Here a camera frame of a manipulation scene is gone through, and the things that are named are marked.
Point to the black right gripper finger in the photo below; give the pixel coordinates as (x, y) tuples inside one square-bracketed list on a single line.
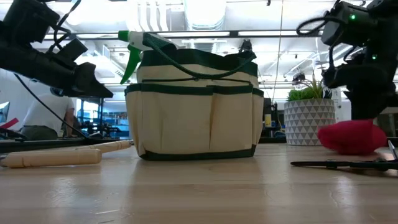
[(363, 105)]

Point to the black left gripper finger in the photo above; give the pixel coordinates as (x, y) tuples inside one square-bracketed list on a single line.
[(87, 85)]

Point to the red gardening gloves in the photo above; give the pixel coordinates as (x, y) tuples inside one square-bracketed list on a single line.
[(351, 140)]

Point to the black tool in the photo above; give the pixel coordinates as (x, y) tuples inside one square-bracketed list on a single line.
[(342, 164)]

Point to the white green spray bottle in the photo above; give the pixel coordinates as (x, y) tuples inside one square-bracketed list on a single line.
[(136, 39)]

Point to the beige green gardening bag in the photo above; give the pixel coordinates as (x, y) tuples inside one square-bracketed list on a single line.
[(186, 124)]

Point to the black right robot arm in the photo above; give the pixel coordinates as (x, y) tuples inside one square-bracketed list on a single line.
[(348, 25)]

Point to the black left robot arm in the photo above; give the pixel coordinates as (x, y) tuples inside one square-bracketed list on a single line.
[(28, 18)]

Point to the person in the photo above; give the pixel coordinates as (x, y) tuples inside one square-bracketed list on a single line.
[(46, 115)]

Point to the computer monitor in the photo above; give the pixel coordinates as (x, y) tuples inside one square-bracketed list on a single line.
[(3, 112)]

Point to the potted succulent triangle-pattern pot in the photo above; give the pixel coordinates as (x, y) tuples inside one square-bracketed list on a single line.
[(308, 121)]

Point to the red flat item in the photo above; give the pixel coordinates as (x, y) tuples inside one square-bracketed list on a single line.
[(9, 123)]

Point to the black ceiling spotlight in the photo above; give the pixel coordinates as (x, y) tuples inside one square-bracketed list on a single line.
[(298, 77)]

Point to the black crossbar with lights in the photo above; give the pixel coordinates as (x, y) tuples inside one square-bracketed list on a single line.
[(233, 33)]

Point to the black vertical post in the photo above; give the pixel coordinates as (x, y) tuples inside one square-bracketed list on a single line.
[(102, 118)]

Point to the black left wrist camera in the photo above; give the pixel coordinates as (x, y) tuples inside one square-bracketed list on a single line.
[(68, 49)]

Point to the black metal table frame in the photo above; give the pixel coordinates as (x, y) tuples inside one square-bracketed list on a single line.
[(37, 143)]

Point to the black overhead camera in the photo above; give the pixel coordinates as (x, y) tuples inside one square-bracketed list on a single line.
[(245, 46)]

